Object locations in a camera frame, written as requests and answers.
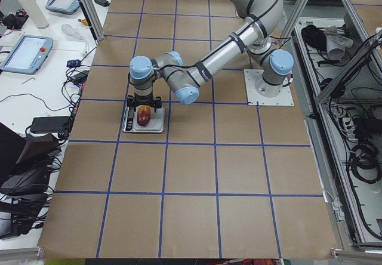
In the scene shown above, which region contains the blue small device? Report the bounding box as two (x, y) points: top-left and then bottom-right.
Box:
(66, 59), (81, 69)

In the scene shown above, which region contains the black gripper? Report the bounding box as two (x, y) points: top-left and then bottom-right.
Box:
(127, 94), (162, 115)

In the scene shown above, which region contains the grey crumpled cloth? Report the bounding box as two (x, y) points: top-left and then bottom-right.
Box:
(324, 26), (353, 61)

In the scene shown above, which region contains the blue teach pendant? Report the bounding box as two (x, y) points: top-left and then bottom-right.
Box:
(1, 35), (53, 75)
(45, 0), (80, 14)

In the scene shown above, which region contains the white light bulb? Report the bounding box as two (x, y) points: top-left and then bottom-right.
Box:
(61, 24), (85, 41)

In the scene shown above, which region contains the red yellow mango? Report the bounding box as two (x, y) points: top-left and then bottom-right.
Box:
(137, 105), (151, 127)

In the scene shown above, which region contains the white power strip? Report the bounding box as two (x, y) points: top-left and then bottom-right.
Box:
(335, 106), (358, 143)

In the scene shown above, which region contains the upper white tube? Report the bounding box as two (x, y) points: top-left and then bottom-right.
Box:
(18, 0), (49, 29)

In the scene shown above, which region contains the black power brick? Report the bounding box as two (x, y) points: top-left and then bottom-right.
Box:
(30, 116), (69, 134)

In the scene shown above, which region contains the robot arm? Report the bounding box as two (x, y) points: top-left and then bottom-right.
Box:
(127, 0), (294, 109)

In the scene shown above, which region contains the lower blue teach pendant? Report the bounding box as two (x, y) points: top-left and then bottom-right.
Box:
(1, 35), (53, 75)

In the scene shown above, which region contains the upper blue teach pendant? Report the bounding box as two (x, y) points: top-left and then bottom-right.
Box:
(45, 0), (80, 14)

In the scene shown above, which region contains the black power adapter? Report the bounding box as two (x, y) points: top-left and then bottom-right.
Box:
(94, 0), (110, 7)

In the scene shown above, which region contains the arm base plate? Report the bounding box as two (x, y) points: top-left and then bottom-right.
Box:
(244, 69), (294, 106)

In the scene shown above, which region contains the aluminium frame post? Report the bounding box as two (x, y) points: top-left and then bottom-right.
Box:
(77, 0), (104, 41)

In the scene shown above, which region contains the silver digital kitchen scale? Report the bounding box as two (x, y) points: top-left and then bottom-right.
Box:
(122, 105), (165, 133)

